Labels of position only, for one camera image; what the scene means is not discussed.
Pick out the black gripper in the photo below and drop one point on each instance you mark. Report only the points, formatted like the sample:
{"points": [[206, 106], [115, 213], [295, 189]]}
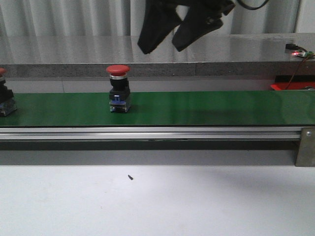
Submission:
{"points": [[161, 17]]}

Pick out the red push button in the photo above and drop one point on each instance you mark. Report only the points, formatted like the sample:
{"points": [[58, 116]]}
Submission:
{"points": [[7, 101], [119, 95]]}

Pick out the red push button top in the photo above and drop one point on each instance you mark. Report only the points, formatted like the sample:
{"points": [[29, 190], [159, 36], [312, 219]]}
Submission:
{"points": [[7, 101]]}

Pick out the grey stone shelf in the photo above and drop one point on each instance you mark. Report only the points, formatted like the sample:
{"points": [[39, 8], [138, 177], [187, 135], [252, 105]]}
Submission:
{"points": [[211, 55]]}

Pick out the black usb plug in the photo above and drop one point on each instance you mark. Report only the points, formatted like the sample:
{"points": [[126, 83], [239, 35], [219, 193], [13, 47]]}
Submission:
{"points": [[291, 47]]}

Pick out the red plastic tray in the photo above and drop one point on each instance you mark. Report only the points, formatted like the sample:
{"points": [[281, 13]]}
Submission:
{"points": [[293, 86]]}

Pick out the small green circuit board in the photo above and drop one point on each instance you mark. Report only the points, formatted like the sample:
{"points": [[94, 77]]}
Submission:
{"points": [[303, 54]]}

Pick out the green conveyor belt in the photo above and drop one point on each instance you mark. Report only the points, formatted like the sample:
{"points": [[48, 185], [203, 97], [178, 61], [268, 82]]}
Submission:
{"points": [[227, 108]]}

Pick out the grey curtain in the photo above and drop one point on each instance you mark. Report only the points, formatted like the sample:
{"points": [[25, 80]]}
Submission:
{"points": [[125, 17]]}

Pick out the steel conveyor bracket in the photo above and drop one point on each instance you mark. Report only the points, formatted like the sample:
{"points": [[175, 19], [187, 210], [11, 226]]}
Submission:
{"points": [[306, 152]]}

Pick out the aluminium conveyor rail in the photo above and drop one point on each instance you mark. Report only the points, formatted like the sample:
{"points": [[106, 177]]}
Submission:
{"points": [[150, 133]]}

